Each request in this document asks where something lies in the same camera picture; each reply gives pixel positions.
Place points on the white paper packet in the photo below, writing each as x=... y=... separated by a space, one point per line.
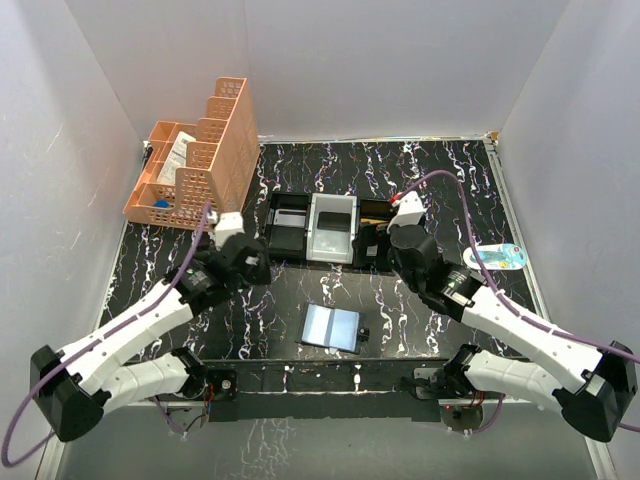
x=176 y=158

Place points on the black right bin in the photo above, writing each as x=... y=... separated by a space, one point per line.
x=378 y=209

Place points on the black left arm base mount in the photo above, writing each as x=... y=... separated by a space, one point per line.
x=221 y=385

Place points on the white middle bin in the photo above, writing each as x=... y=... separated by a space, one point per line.
x=331 y=246

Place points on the black leather card holder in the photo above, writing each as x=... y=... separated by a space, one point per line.
x=332 y=328

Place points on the dark card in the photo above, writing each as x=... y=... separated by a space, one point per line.
x=334 y=221

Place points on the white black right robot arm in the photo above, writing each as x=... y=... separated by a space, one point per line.
x=590 y=387

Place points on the black bin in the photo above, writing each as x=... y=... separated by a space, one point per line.
x=378 y=209
x=285 y=227

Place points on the blue white blister pack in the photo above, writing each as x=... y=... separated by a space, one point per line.
x=505 y=256

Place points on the card in left bin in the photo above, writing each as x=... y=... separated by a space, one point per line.
x=290 y=218

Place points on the gold card in right bin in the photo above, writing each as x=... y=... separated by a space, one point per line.
x=374 y=220

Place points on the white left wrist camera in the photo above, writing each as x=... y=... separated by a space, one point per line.
x=223 y=226

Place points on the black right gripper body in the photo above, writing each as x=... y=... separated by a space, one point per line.
x=376 y=248

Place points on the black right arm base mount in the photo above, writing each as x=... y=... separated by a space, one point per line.
x=448 y=385

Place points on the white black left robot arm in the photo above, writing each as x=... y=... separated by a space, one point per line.
x=76 y=386

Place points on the black left bin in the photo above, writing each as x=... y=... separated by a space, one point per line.
x=285 y=227

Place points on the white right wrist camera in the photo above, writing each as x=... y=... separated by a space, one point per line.
x=409 y=208

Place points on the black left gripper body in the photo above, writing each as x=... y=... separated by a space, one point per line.
x=257 y=265

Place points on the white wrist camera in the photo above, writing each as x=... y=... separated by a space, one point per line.
x=409 y=208
x=223 y=226

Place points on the orange plastic desk organizer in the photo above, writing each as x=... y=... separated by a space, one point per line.
x=220 y=163

